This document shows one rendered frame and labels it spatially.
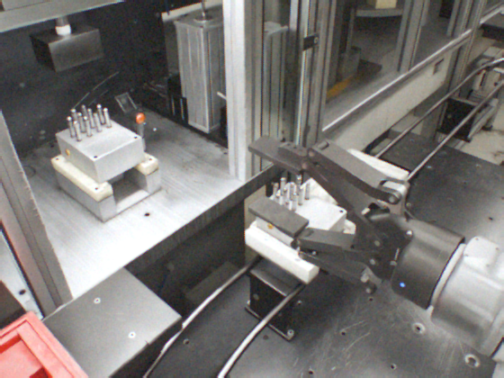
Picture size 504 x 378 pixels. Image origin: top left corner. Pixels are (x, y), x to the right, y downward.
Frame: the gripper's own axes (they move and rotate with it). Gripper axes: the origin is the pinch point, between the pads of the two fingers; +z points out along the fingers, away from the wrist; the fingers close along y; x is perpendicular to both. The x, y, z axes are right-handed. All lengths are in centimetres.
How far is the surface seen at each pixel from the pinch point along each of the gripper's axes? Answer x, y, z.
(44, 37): 3.1, 8.0, 42.5
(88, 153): 4.1, -9.6, 35.7
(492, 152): -226, -113, 11
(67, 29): -0.2, 8.6, 41.5
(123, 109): -19, -20, 62
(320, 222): -17.1, -19.7, 3.0
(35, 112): 0, -14, 64
